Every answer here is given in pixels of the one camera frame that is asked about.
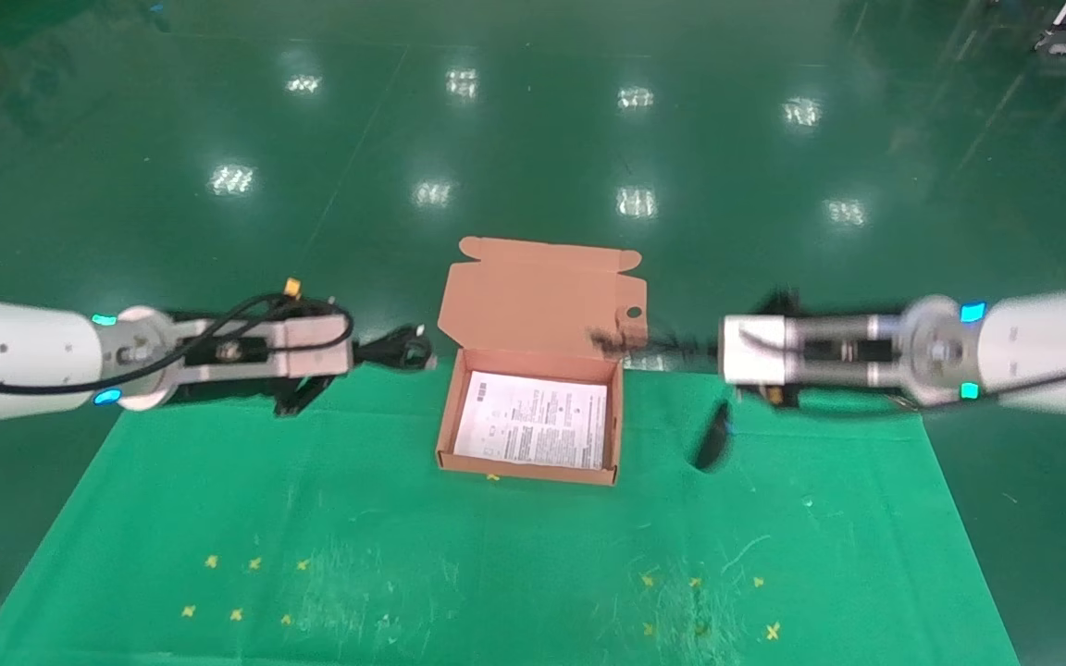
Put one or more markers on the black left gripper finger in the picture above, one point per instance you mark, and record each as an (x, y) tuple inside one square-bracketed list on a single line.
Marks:
[(300, 396)]

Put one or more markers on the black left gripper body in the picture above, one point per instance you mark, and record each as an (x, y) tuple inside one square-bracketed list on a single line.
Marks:
[(228, 390)]

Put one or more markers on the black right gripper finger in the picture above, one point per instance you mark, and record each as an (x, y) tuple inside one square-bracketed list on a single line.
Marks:
[(778, 303), (774, 396)]

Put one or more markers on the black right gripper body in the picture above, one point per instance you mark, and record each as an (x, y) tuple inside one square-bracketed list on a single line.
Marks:
[(852, 398)]

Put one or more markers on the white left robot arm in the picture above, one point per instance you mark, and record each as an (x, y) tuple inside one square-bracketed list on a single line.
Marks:
[(15, 361)]

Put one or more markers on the orange cardboard box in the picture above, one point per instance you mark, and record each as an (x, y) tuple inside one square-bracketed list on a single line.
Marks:
[(538, 305)]

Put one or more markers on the white printed instruction sheet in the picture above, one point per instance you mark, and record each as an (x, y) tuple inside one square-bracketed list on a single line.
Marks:
[(528, 421)]

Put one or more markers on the green table mat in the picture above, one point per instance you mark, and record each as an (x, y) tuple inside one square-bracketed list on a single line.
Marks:
[(496, 555)]

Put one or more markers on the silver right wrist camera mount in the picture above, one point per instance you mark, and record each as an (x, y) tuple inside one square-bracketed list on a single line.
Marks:
[(753, 350)]

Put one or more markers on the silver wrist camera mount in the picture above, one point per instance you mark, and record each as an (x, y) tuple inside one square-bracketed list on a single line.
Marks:
[(306, 342), (753, 350)]

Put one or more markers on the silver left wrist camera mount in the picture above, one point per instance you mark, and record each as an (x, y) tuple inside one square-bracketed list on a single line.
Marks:
[(306, 342)]

